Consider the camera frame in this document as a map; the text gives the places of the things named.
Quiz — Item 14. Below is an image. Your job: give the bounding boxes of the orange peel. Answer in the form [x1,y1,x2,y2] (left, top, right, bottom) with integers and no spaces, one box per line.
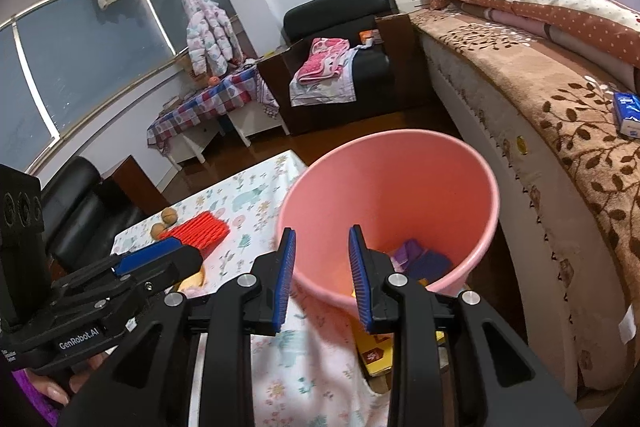
[175,264,207,298]

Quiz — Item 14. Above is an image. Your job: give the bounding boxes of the floral puffer jacket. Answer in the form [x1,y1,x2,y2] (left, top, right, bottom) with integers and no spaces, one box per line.
[181,0,245,78]

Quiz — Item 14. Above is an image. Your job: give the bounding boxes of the lilac wrapper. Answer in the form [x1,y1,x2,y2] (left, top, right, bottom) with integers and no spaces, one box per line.
[390,239,431,273]

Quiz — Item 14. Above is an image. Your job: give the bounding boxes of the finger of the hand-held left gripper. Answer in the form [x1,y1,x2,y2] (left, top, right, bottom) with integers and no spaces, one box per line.
[50,237,185,303]
[97,246,204,323]

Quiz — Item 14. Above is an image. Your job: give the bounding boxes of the yellow cardboard box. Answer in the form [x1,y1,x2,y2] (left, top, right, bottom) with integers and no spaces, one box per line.
[352,326,447,379]

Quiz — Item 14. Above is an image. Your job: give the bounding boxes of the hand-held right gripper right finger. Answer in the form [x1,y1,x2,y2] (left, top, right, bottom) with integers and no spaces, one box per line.
[348,224,588,427]

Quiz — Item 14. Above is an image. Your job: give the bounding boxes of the white bed with headboard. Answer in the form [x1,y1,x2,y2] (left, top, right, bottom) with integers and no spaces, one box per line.
[370,0,640,408]

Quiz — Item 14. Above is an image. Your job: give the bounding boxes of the black leather armchair wooden side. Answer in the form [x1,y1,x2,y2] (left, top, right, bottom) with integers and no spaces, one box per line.
[42,154,171,274]

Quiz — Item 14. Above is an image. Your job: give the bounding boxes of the dark purple box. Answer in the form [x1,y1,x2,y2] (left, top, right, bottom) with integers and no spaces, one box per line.
[407,249,454,286]

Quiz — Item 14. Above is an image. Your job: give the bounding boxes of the blue tissue packet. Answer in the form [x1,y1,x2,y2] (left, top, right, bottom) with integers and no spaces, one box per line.
[612,92,640,139]

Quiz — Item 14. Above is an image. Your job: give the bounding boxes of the white low table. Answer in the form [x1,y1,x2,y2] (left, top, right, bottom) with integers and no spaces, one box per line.
[165,104,291,166]

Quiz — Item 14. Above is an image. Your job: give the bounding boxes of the brown leaf pattern blanket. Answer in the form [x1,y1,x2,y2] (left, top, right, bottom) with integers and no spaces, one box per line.
[410,8,640,394]

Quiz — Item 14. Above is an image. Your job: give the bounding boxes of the pink polka dot quilt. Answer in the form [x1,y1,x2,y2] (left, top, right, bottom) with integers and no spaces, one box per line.
[425,0,640,84]

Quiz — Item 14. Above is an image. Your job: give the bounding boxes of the floral bear print tablecloth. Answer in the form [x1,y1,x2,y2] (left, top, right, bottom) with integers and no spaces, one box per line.
[111,150,392,427]

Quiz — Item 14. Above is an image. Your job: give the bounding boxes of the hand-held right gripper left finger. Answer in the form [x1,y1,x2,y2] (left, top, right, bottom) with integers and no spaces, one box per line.
[57,227,297,427]

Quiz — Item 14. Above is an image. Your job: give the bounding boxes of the person's left hand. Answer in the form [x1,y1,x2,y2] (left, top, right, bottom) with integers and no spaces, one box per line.
[27,349,108,408]

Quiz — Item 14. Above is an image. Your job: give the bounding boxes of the pink patterned towel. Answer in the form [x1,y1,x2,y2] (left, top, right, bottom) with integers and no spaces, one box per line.
[297,37,351,84]

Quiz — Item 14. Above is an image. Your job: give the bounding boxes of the pink plastic trash bin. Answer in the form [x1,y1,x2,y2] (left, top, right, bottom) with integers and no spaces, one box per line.
[276,132,501,312]

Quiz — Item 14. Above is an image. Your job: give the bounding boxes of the black leather armchair with cloths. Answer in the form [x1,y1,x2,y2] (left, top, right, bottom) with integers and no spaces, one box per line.
[257,0,437,138]

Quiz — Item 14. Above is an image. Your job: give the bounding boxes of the white floral cloth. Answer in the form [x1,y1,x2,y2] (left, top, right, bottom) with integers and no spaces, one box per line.
[290,47,364,108]

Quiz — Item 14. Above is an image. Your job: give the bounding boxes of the checked tablecloth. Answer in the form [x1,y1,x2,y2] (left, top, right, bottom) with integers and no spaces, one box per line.
[146,61,281,155]

